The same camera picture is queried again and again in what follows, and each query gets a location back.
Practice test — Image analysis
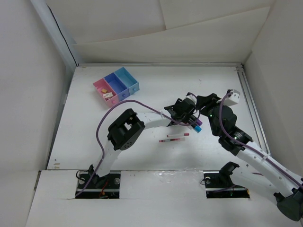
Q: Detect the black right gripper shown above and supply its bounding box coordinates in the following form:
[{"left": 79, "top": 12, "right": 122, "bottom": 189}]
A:
[{"left": 196, "top": 93, "right": 229, "bottom": 136}]

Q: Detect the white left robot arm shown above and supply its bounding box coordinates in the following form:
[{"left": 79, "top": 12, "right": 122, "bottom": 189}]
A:
[{"left": 88, "top": 93, "right": 202, "bottom": 188}]

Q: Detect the aluminium rail back edge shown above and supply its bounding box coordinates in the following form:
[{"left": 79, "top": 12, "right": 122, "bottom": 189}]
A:
[{"left": 79, "top": 62, "right": 243, "bottom": 68}]

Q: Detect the dark blue drawer box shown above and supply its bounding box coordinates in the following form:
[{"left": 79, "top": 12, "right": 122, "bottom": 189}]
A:
[{"left": 104, "top": 73, "right": 130, "bottom": 101}]

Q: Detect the aluminium rail right edge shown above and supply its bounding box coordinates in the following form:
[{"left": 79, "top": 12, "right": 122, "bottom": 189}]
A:
[{"left": 236, "top": 63, "right": 271, "bottom": 154}]

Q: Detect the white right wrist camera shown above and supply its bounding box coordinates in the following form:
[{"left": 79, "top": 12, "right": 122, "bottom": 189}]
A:
[{"left": 223, "top": 89, "right": 241, "bottom": 106}]

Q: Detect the aluminium rail edge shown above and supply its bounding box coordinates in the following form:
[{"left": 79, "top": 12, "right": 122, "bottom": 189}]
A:
[
  {"left": 236, "top": 63, "right": 271, "bottom": 154},
  {"left": 79, "top": 62, "right": 243, "bottom": 68}
]

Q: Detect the light blue drawer box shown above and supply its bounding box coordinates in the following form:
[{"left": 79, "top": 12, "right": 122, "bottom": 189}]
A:
[{"left": 114, "top": 67, "right": 140, "bottom": 95}]

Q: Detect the black purple highlighter marker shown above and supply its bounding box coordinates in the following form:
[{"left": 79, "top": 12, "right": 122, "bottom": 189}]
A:
[{"left": 189, "top": 116, "right": 202, "bottom": 126}]

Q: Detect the pink drawer box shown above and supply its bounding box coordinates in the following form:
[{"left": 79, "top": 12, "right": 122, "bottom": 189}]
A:
[{"left": 93, "top": 79, "right": 119, "bottom": 107}]

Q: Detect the black blue highlighter marker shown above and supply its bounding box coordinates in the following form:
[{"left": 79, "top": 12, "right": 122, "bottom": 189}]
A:
[{"left": 189, "top": 123, "right": 202, "bottom": 133}]

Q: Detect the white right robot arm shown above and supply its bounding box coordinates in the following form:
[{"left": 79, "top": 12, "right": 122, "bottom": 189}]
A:
[{"left": 196, "top": 90, "right": 303, "bottom": 221}]

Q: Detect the white pen pink cap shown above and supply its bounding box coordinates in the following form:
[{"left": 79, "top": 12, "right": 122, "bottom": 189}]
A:
[{"left": 167, "top": 133, "right": 190, "bottom": 138}]

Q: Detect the red gel pen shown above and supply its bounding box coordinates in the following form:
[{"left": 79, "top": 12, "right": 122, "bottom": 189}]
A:
[{"left": 159, "top": 138, "right": 186, "bottom": 143}]

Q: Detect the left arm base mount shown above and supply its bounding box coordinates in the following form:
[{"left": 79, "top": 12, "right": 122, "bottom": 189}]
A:
[{"left": 75, "top": 170, "right": 121, "bottom": 200}]

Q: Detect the white eraser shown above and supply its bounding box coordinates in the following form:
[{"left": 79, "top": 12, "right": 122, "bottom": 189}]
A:
[{"left": 103, "top": 92, "right": 113, "bottom": 98}]

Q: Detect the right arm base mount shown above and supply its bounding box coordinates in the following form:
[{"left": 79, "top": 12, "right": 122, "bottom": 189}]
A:
[{"left": 200, "top": 162, "right": 250, "bottom": 199}]

